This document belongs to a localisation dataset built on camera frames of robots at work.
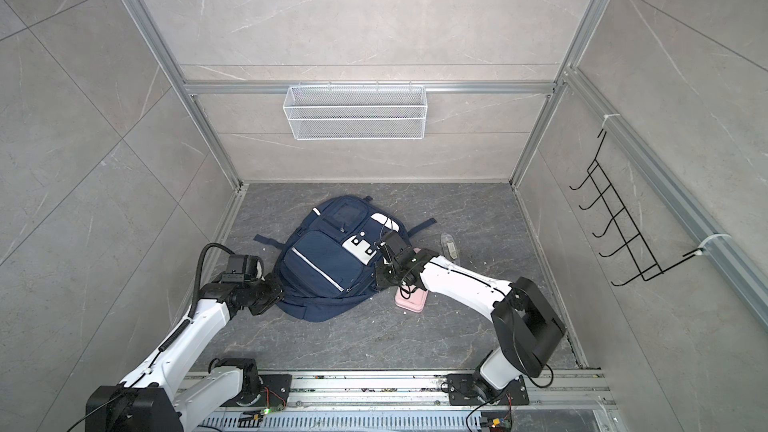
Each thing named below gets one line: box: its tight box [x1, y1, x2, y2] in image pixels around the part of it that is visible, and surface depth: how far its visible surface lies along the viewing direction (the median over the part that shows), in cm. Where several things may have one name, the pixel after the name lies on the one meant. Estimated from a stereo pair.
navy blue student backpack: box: [254, 195, 437, 322], surface depth 92 cm
